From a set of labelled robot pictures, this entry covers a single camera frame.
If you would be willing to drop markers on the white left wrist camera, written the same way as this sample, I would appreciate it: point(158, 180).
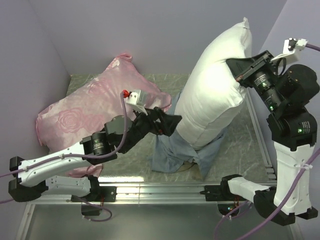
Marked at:
point(136, 99)

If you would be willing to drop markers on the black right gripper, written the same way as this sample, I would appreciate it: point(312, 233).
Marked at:
point(240, 66)

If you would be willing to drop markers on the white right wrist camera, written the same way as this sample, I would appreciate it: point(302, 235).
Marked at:
point(291, 51)

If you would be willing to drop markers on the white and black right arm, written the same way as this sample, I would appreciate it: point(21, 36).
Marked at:
point(293, 131)

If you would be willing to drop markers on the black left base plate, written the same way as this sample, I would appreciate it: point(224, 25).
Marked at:
point(107, 194)

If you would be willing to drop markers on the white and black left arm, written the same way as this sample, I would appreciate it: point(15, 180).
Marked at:
point(34, 178)

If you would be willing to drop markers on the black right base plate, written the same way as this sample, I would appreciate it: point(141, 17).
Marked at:
point(226, 200)

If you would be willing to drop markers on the pink satin rose pillow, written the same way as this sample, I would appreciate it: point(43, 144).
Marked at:
point(87, 109)

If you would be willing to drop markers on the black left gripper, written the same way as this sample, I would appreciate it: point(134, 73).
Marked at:
point(169, 123)

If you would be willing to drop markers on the aluminium frame rail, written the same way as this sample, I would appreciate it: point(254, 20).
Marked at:
point(159, 206)

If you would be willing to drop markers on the white pillow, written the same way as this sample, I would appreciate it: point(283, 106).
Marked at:
point(212, 97)

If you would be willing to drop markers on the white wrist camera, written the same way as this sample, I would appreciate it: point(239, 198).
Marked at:
point(291, 51)
point(136, 99)

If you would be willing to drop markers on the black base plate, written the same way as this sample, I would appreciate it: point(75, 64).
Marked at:
point(107, 194)
point(226, 200)

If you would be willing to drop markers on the blue-grey pillowcase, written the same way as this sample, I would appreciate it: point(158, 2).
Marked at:
point(172, 153)

